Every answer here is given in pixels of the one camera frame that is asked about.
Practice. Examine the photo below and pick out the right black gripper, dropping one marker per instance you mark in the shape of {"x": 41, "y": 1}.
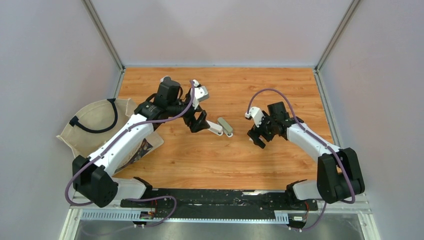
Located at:
{"x": 254, "y": 133}

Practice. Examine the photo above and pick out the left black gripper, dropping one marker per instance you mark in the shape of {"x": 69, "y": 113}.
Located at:
{"x": 198, "y": 124}

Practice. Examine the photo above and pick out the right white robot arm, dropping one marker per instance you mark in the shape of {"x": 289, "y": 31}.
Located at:
{"x": 339, "y": 176}

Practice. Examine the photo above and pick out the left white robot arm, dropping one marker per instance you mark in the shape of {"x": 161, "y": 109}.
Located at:
{"x": 92, "y": 179}

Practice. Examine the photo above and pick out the white bottle black cap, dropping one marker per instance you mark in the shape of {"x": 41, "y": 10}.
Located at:
{"x": 166, "y": 80}

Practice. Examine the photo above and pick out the beige canvas tote bag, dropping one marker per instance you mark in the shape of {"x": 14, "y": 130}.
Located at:
{"x": 96, "y": 123}

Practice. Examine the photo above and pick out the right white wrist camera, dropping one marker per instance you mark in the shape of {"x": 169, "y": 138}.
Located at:
{"x": 256, "y": 114}

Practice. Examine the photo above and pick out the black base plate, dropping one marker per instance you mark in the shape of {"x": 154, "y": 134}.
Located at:
{"x": 224, "y": 205}

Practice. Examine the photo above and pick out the aluminium frame rail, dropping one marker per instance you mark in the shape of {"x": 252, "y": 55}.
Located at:
{"x": 95, "y": 17}

